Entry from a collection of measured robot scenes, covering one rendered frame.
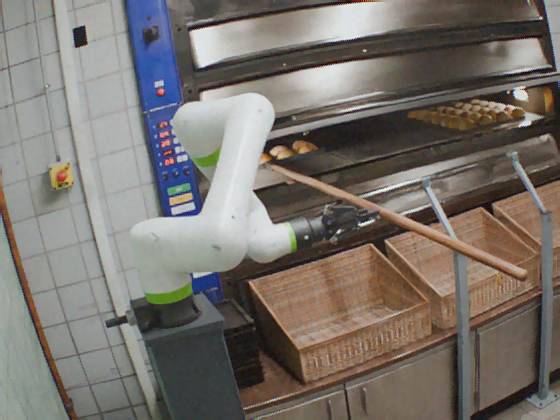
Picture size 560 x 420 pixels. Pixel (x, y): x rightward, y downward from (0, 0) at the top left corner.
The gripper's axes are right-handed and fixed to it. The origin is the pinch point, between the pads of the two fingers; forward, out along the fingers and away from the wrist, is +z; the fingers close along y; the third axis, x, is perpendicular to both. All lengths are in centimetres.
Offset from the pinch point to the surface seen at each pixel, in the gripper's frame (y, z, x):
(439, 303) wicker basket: 50, 34, -19
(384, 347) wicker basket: 59, 8, -18
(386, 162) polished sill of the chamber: 3, 41, -67
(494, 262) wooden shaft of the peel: 0, 6, 65
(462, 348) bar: 68, 37, -7
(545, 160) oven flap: 23, 137, -66
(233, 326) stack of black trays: 37, -44, -30
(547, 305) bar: 67, 85, -7
